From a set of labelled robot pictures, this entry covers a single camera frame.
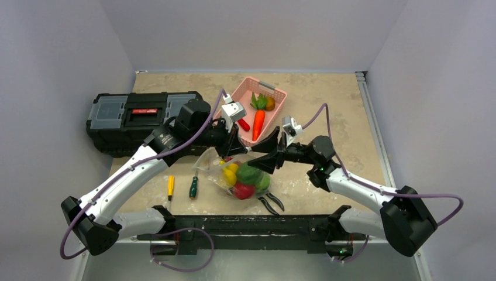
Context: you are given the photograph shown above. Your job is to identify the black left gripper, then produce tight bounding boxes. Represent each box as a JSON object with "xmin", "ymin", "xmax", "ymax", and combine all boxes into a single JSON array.
[{"xmin": 190, "ymin": 115, "xmax": 247, "ymax": 158}]

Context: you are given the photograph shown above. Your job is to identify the yellow banana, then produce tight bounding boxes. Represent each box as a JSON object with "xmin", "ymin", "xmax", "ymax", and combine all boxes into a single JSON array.
[{"xmin": 220, "ymin": 160, "xmax": 239, "ymax": 174}]

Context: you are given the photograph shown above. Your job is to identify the green bell pepper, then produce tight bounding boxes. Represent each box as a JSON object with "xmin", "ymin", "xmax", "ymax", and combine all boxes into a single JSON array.
[{"xmin": 236, "ymin": 163, "xmax": 263, "ymax": 185}]

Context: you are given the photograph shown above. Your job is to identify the green striped watermelon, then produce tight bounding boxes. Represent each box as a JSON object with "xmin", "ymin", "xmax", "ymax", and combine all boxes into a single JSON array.
[{"xmin": 255, "ymin": 173, "xmax": 271, "ymax": 193}]

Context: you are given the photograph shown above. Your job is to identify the clear dotted zip top bag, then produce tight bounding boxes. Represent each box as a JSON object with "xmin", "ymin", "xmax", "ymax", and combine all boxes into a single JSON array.
[{"xmin": 193, "ymin": 148, "xmax": 273, "ymax": 200}]

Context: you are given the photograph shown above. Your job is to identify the red apple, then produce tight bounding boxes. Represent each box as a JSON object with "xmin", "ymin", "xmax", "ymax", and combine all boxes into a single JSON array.
[{"xmin": 232, "ymin": 182, "xmax": 256, "ymax": 200}]

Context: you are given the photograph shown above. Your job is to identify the pink perforated plastic basket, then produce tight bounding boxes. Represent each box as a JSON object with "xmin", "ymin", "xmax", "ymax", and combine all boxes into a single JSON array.
[{"xmin": 212, "ymin": 76, "xmax": 288, "ymax": 148}]

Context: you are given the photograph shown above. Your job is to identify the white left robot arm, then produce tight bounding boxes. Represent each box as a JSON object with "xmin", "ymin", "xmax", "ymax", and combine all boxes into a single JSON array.
[{"xmin": 60, "ymin": 99, "xmax": 247, "ymax": 259}]

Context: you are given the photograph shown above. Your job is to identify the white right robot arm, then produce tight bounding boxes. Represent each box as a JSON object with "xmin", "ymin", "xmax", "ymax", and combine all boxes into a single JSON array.
[{"xmin": 249, "ymin": 128, "xmax": 438, "ymax": 257}]

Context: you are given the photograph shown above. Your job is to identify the red chili pepper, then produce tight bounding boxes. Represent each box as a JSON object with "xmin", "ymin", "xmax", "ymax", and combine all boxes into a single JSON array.
[{"xmin": 237, "ymin": 118, "xmax": 250, "ymax": 132}]

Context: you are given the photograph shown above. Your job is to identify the orange carrot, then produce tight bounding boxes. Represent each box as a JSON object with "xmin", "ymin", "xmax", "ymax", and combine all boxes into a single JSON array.
[{"xmin": 252, "ymin": 109, "xmax": 266, "ymax": 142}]

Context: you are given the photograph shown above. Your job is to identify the brown kiwi fruit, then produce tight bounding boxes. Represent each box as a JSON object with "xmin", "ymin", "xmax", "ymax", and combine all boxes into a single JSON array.
[{"xmin": 264, "ymin": 97, "xmax": 275, "ymax": 111}]

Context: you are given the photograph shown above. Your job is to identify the black plastic toolbox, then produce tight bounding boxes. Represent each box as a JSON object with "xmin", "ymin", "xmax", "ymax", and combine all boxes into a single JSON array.
[{"xmin": 86, "ymin": 91, "xmax": 202, "ymax": 158}]

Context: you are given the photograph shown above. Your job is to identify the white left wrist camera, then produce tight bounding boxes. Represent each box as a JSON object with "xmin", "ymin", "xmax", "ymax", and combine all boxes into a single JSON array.
[{"xmin": 221, "ymin": 102, "xmax": 246, "ymax": 132}]

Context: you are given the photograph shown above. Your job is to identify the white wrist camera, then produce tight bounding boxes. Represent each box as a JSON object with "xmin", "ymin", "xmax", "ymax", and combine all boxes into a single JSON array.
[
  {"xmin": 282, "ymin": 116, "xmax": 304, "ymax": 137},
  {"xmin": 221, "ymin": 102, "xmax": 246, "ymax": 132}
]

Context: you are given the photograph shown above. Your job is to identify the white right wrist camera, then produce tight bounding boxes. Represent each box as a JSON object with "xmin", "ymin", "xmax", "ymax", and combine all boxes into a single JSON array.
[{"xmin": 282, "ymin": 116, "xmax": 304, "ymax": 137}]

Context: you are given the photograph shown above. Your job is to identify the black handled pliers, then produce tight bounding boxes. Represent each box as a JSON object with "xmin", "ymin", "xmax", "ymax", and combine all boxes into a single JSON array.
[{"xmin": 256, "ymin": 191, "xmax": 285, "ymax": 216}]

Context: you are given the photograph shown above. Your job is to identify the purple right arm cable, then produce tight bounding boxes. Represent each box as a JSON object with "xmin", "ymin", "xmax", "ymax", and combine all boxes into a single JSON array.
[{"xmin": 302, "ymin": 103, "xmax": 464, "ymax": 265}]

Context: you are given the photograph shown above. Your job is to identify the green handled screwdriver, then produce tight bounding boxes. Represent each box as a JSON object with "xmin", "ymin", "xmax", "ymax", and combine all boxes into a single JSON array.
[{"xmin": 189, "ymin": 170, "xmax": 198, "ymax": 200}]

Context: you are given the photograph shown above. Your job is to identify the yellow handled screwdriver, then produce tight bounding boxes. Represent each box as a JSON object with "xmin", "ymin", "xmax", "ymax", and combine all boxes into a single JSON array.
[{"xmin": 167, "ymin": 175, "xmax": 175, "ymax": 203}]

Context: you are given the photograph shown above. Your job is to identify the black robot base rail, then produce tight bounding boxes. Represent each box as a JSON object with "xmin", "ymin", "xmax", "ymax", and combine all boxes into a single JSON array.
[{"xmin": 137, "ymin": 205, "xmax": 366, "ymax": 256}]

